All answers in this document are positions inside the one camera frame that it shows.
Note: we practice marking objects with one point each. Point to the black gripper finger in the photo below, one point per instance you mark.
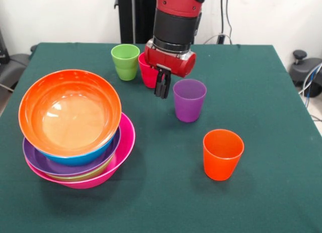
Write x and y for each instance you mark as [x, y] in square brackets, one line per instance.
[165, 88]
[158, 85]

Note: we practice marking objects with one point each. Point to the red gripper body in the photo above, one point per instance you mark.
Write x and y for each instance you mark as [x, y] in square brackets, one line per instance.
[168, 62]

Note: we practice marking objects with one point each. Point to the purple cup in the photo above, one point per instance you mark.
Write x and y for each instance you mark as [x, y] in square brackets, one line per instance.
[190, 109]

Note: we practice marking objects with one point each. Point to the pink bowl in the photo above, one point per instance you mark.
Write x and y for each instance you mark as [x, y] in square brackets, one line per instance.
[127, 140]

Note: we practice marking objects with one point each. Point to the orange bowl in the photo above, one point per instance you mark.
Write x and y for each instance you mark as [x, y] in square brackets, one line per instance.
[70, 112]

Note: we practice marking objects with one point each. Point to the blue bowl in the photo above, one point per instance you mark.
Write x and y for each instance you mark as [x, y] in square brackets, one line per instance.
[83, 158]

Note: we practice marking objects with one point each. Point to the green bowl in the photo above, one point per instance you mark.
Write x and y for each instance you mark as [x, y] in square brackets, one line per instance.
[80, 177]

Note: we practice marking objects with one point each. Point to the purple bowl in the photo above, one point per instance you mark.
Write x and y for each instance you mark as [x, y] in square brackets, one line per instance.
[37, 160]

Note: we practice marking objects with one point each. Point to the red cup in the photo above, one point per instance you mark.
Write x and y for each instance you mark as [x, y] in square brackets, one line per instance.
[147, 74]

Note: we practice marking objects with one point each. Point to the green cup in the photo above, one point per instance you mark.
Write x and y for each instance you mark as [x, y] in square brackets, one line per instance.
[125, 51]
[127, 74]

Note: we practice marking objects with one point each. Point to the black plug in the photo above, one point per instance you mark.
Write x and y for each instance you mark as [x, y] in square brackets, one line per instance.
[221, 39]

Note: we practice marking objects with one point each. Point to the orange cup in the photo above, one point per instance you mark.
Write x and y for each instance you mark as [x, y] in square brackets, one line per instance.
[221, 162]

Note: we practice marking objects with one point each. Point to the black equipment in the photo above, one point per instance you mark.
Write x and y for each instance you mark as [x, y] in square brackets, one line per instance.
[17, 62]

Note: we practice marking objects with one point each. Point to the dark green tablecloth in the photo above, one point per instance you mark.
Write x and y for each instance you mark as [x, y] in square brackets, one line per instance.
[264, 192]

